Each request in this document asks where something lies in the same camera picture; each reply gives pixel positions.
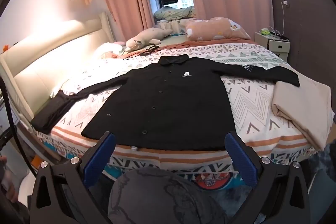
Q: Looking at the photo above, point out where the person's left hand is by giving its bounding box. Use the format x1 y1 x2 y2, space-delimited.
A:
0 156 19 203

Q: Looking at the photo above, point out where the folded beige cloth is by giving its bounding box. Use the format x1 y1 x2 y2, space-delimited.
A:
272 67 332 151

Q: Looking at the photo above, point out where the colourful printed bed sheet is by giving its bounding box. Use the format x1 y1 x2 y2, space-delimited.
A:
39 140 237 191

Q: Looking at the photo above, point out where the cream padded headboard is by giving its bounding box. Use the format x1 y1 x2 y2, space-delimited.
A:
0 12 116 119

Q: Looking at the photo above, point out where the beige plush toy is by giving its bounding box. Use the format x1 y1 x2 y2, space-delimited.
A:
124 27 174 52

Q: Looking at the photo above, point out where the white nightstand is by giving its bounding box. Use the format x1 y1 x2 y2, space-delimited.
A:
255 31 291 52

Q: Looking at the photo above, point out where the patterned white blanket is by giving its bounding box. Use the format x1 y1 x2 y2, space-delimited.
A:
34 42 326 177

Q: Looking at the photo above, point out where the thick black cable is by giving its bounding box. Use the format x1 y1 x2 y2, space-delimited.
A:
0 76 40 180

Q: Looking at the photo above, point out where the white charger cable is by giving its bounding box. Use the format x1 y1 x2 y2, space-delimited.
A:
273 5 287 36

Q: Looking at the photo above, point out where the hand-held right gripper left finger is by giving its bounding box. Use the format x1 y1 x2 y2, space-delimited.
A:
30 132 116 224

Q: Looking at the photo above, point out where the blue rug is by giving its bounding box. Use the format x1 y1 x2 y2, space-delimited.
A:
308 144 336 205

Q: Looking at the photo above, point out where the black button-up jacket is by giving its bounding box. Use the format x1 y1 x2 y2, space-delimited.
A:
30 55 300 152

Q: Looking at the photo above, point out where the peach printed pillow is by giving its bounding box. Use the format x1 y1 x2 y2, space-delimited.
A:
184 17 251 42

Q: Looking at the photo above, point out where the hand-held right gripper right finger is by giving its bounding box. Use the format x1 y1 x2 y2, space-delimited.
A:
225 131 311 224

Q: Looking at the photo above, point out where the pale printed quilt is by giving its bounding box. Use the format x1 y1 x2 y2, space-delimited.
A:
154 6 196 21

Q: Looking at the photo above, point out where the pink cushion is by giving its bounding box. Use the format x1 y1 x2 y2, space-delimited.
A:
94 42 126 59

